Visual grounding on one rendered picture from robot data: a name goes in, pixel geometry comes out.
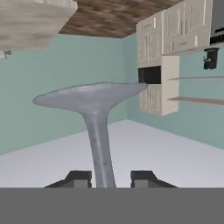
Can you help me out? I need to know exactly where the black coffee machine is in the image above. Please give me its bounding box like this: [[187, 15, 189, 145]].
[[202, 46, 221, 71]]

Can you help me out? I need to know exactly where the black built-in oven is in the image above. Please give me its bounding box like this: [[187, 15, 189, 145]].
[[137, 65, 163, 86]]

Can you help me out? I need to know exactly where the beige wall shelf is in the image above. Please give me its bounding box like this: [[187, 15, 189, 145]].
[[167, 75, 224, 82], [167, 96, 224, 106]]

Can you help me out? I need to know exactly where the beige run of cupboards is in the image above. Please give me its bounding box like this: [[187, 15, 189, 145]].
[[161, 0, 214, 57]]

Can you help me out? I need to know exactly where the beige tall cupboard unit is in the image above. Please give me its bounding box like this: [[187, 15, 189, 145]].
[[136, 10, 180, 117]]

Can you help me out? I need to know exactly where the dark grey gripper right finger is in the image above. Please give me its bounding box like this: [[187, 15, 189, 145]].
[[130, 170, 179, 189]]

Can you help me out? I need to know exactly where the beige kitchen island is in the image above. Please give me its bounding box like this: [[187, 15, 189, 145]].
[[0, 0, 79, 53]]

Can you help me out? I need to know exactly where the small grey metal fitting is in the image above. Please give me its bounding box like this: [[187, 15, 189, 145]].
[[2, 49, 13, 60]]

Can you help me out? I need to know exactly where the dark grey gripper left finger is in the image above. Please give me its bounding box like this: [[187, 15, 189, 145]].
[[43, 170, 93, 189]]

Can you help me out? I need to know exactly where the grey steel appliance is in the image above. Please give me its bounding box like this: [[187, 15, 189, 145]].
[[209, 0, 224, 46]]

